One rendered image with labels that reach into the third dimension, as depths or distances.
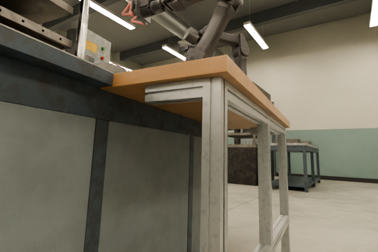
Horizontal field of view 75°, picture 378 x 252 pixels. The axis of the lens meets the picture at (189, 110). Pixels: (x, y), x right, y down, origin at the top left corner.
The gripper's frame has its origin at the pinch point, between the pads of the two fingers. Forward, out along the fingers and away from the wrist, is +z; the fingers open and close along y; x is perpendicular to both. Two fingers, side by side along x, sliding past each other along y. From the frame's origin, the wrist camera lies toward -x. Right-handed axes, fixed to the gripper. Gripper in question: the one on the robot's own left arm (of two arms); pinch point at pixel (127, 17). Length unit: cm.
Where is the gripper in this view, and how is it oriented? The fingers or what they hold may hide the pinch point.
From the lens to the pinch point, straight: 124.7
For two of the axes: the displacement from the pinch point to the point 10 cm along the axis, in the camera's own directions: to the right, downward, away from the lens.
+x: 0.0, 9.8, -1.9
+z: -8.8, 0.9, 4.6
